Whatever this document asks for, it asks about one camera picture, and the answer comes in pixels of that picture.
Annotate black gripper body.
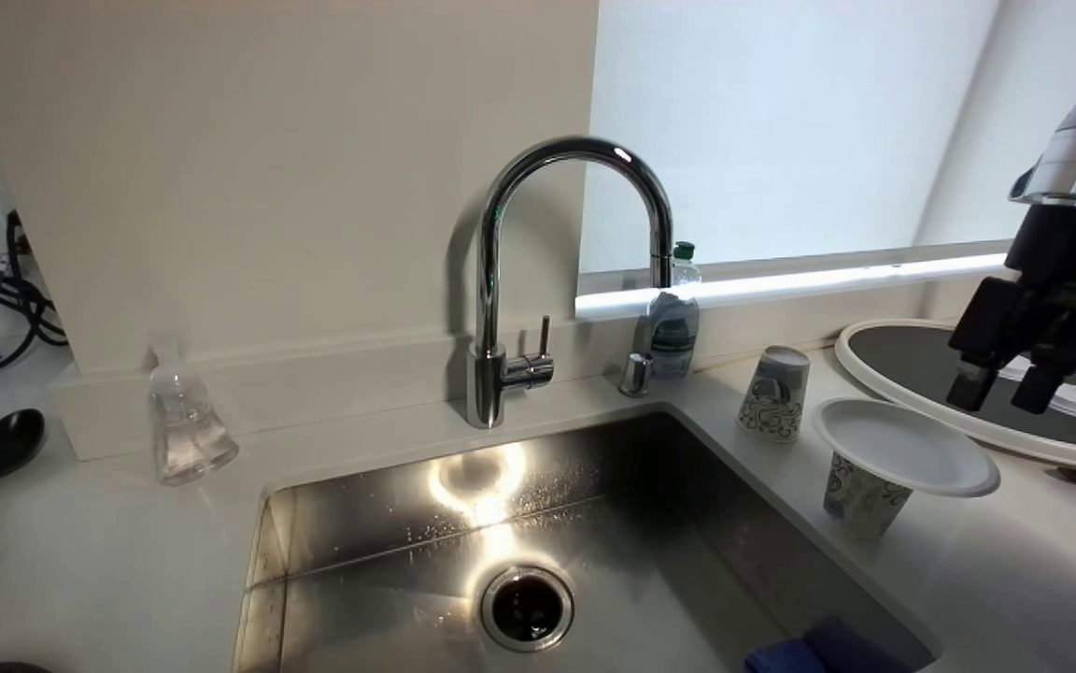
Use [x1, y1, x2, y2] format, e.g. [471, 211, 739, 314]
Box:
[945, 202, 1076, 373]

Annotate white round plate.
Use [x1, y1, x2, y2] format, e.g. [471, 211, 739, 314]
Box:
[806, 395, 1007, 500]

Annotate inverted printed paper cup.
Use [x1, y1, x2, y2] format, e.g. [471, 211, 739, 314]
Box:
[736, 339, 820, 441]

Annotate small chrome counter knob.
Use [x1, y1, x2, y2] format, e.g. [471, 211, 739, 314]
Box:
[612, 349, 658, 399]

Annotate round dark tray white rim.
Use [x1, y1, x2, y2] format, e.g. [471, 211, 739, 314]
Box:
[828, 314, 1076, 474]

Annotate plastic bottle green cap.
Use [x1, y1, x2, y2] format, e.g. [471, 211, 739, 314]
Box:
[647, 241, 705, 387]

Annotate blue sponge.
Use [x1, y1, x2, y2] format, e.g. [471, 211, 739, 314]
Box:
[739, 612, 913, 673]

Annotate chrome gooseneck faucet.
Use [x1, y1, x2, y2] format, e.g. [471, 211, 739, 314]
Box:
[440, 132, 680, 434]

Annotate sink drain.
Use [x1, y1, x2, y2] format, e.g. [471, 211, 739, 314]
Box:
[475, 562, 579, 657]

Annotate stainless steel sink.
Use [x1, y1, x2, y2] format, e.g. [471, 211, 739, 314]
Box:
[233, 408, 945, 673]

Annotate clear plastic spray bottle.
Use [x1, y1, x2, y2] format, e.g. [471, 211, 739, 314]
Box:
[141, 334, 244, 490]

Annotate black and blue cables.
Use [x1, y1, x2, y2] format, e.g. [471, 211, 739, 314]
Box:
[0, 211, 75, 448]

